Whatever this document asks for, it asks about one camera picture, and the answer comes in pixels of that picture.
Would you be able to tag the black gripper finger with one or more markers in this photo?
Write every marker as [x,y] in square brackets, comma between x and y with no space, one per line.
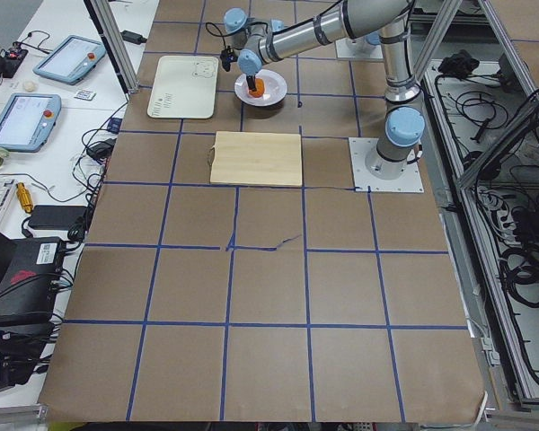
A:
[251,83]

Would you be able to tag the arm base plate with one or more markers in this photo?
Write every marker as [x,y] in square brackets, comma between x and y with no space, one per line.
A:
[343,52]
[372,173]

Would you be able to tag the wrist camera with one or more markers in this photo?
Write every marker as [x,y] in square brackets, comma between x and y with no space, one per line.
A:
[227,58]

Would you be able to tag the aluminium frame post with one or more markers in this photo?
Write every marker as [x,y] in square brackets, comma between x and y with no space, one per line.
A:
[108,30]

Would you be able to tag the cream bear tray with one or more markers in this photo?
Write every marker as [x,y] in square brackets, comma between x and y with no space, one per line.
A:
[184,88]

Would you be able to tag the black computer box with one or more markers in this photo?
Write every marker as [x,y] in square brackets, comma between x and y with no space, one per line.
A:
[28,270]

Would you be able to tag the white round plate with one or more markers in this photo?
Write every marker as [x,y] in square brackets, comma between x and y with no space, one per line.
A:
[275,89]

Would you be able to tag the black power brick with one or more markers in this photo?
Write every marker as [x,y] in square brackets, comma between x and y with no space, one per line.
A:
[50,217]

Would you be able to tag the orange fruit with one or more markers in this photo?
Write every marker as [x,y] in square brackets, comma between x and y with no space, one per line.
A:
[259,90]

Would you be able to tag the far teach pendant tablet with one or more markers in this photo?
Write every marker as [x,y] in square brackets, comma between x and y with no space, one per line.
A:
[71,61]

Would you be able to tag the gold cylindrical tool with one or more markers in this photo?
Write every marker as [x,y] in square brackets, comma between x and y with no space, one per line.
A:
[24,198]

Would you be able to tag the near teach pendant tablet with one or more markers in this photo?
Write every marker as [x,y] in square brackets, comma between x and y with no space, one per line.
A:
[27,121]

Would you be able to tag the teach pendant tablet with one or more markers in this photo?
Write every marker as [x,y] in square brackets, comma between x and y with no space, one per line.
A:
[71,61]
[27,121]

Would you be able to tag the wooden cutting board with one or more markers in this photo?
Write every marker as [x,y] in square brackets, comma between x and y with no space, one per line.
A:
[257,159]

